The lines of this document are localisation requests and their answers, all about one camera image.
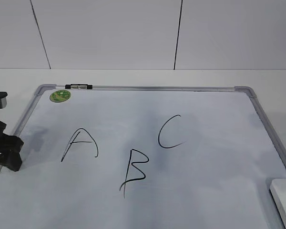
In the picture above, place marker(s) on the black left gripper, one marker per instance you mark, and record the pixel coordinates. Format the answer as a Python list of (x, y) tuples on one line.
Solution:
[(10, 146)]

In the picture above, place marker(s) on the round green magnet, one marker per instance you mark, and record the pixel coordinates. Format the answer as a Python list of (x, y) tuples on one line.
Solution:
[(60, 96)]

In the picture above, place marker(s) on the white board with grey frame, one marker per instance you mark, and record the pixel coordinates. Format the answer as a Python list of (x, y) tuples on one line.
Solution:
[(144, 158)]

